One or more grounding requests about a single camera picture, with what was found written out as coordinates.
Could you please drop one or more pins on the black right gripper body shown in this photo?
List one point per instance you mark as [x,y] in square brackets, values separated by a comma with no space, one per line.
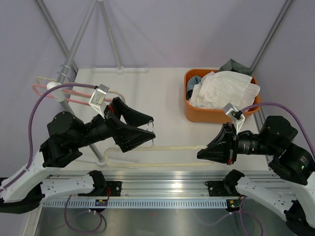
[249,142]

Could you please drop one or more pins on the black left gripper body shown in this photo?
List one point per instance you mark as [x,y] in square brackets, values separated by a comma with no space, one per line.
[99,130]

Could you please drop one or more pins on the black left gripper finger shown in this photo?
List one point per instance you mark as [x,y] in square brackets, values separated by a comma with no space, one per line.
[129,136]
[132,117]

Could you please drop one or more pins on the cream hanger of white skirt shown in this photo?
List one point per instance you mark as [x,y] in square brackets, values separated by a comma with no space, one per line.
[174,148]

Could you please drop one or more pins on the white pleated skirt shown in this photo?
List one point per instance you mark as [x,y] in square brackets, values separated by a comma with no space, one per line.
[220,88]

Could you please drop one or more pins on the blue denim skirt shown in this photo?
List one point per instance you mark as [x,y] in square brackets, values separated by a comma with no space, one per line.
[192,82]

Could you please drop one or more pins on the grey pleated skirt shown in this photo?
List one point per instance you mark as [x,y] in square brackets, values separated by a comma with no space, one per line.
[235,66]

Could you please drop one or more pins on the pink hanger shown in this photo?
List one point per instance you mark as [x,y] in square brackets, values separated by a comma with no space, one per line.
[39,89]

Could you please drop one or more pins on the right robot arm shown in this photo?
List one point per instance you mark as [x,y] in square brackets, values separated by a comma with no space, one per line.
[290,162]

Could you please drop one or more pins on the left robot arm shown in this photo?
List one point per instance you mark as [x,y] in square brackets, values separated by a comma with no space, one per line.
[25,191]

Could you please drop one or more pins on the orange plastic basket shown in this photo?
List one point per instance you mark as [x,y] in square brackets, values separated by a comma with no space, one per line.
[206,115]

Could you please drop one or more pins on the silver clothes rack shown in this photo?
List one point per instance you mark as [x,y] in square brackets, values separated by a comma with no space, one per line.
[69,63]

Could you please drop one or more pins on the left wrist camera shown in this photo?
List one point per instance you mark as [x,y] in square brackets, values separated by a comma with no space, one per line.
[97,99]

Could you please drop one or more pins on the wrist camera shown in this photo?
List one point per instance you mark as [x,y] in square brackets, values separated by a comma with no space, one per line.
[236,115]
[97,99]

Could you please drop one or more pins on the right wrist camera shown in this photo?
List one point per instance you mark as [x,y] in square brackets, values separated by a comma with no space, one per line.
[236,115]

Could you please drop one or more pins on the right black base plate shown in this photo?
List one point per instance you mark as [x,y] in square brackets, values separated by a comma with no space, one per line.
[219,188]

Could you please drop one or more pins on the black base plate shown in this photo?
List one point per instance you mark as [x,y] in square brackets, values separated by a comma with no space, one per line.
[219,188]
[112,188]

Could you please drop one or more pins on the aluminium mounting rail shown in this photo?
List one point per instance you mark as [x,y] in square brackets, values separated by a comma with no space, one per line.
[175,184]

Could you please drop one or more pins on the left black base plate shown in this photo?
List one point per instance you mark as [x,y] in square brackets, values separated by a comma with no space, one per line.
[112,188]

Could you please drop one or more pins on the white slotted cable duct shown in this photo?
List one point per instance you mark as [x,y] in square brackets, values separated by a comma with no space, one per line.
[139,203]

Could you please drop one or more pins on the left frame post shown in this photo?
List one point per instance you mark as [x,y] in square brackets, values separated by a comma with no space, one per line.
[43,10]

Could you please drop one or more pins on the frame post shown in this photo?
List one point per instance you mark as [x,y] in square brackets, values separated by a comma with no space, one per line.
[271,33]
[43,10]

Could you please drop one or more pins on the right frame post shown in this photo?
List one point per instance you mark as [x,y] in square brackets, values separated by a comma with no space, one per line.
[271,33]

